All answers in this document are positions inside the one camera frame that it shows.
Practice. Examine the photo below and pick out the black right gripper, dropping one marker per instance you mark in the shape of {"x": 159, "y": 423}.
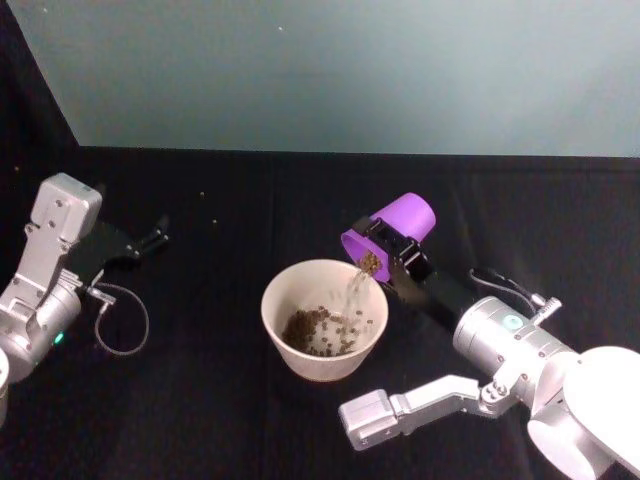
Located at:
{"x": 434, "y": 295}

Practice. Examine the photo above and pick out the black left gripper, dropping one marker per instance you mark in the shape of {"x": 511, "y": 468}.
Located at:
{"x": 102, "y": 247}

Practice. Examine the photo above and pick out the purple plastic cup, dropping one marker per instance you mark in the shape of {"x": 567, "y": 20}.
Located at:
{"x": 411, "y": 212}

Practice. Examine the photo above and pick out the brown food pellets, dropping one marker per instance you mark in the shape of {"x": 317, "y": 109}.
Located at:
{"x": 305, "y": 327}

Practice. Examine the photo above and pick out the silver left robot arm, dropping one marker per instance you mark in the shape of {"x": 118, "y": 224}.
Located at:
{"x": 49, "y": 227}

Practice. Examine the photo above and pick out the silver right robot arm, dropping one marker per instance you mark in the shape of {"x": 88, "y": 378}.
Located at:
{"x": 495, "y": 336}

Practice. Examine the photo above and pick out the cream round bowl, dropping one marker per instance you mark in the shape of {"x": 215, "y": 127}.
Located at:
{"x": 300, "y": 350}

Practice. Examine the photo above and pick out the black table cloth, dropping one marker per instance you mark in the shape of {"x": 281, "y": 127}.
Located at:
{"x": 200, "y": 415}

